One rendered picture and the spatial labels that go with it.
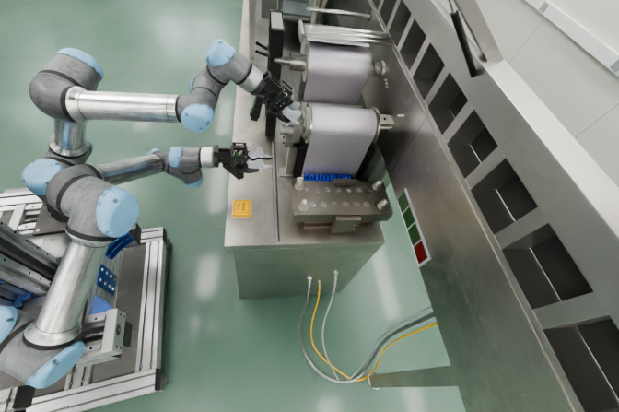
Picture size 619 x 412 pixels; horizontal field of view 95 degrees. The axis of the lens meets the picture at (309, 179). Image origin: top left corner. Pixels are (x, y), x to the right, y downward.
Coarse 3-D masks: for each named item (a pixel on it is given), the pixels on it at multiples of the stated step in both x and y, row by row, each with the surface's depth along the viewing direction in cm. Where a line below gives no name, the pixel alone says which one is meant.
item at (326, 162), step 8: (312, 152) 108; (320, 152) 108; (328, 152) 109; (336, 152) 109; (344, 152) 110; (352, 152) 110; (360, 152) 111; (312, 160) 112; (320, 160) 112; (328, 160) 113; (336, 160) 114; (344, 160) 114; (352, 160) 115; (360, 160) 115; (304, 168) 115; (312, 168) 116; (320, 168) 116; (328, 168) 117; (336, 168) 117; (344, 168) 118; (352, 168) 119; (352, 176) 123
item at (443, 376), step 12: (384, 168) 149; (384, 180) 152; (372, 372) 168; (396, 372) 134; (408, 372) 124; (420, 372) 115; (432, 372) 107; (444, 372) 101; (372, 384) 160; (384, 384) 146; (396, 384) 134; (408, 384) 124; (420, 384) 115; (432, 384) 107; (444, 384) 101; (456, 384) 95
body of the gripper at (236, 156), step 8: (232, 144) 104; (216, 152) 100; (224, 152) 101; (232, 152) 102; (240, 152) 104; (216, 160) 102; (224, 160) 105; (232, 160) 102; (240, 160) 103; (232, 168) 106; (240, 168) 106
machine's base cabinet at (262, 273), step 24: (240, 264) 124; (264, 264) 127; (288, 264) 130; (312, 264) 134; (336, 264) 137; (360, 264) 141; (240, 288) 154; (264, 288) 159; (288, 288) 164; (312, 288) 169; (336, 288) 175
